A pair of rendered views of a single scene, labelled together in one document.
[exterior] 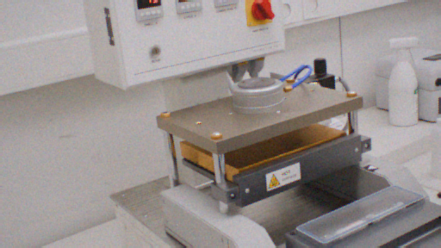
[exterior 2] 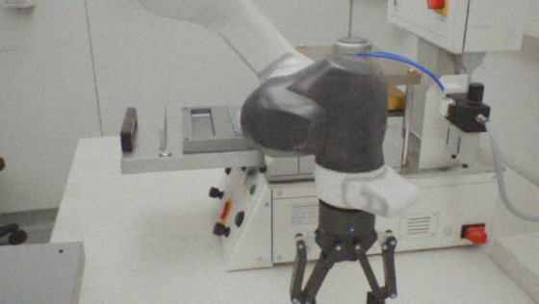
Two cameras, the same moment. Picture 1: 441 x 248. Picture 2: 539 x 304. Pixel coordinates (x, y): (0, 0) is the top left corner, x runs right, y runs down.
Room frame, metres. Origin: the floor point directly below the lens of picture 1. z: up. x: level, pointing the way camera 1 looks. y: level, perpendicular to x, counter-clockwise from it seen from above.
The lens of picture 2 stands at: (1.13, -1.13, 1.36)
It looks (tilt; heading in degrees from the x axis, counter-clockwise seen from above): 22 degrees down; 111
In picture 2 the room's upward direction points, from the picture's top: straight up
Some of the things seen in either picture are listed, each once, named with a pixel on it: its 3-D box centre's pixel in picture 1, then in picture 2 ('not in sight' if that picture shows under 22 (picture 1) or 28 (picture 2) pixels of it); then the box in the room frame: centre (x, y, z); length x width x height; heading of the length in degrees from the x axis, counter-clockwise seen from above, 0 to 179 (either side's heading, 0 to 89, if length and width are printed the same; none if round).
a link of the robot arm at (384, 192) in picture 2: not in sight; (366, 184); (1.01, -0.51, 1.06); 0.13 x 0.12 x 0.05; 115
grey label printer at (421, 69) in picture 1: (425, 82); not in sight; (1.72, -0.64, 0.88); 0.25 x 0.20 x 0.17; 28
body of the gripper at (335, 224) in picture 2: not in sight; (346, 228); (0.99, -0.50, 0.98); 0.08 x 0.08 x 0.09
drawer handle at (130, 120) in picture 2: not in sight; (129, 128); (0.50, -0.29, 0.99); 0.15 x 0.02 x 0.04; 121
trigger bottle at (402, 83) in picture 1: (404, 81); not in sight; (1.62, -0.54, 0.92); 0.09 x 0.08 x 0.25; 82
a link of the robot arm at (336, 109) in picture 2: not in sight; (314, 108); (0.94, -0.51, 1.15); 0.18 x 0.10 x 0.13; 5
